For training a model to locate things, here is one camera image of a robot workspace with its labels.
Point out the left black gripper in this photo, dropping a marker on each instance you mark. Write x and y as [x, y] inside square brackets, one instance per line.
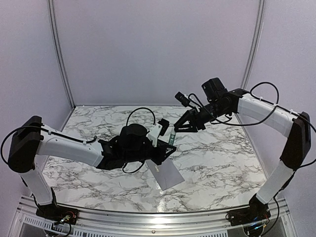
[161, 156]

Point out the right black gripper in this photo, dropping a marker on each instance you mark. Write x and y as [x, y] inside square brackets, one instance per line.
[189, 115]

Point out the green white glue stick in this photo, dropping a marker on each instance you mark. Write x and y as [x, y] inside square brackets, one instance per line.
[172, 137]

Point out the grey paper envelope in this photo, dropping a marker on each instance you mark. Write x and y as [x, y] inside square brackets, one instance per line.
[166, 174]

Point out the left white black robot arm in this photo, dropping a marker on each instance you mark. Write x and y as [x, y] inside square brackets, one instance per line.
[134, 144]

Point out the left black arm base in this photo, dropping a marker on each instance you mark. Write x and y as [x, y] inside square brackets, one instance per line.
[58, 214]

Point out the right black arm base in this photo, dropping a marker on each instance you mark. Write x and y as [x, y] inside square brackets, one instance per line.
[247, 215]

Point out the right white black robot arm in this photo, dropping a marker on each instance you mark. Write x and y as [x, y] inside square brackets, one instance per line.
[293, 128]

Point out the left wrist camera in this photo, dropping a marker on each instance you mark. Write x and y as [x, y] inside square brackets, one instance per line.
[158, 130]

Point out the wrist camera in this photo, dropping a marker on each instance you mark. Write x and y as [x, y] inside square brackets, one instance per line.
[158, 130]
[185, 100]

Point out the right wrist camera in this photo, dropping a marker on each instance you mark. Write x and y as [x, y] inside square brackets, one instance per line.
[185, 100]

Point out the right aluminium corner post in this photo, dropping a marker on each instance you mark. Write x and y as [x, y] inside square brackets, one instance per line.
[255, 43]

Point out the aluminium corner post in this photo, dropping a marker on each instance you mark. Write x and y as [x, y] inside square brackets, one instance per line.
[255, 43]
[58, 52]

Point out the aluminium front table rail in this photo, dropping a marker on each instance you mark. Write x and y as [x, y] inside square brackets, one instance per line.
[101, 223]

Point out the left aluminium corner post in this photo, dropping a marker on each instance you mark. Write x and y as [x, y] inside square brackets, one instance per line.
[58, 52]

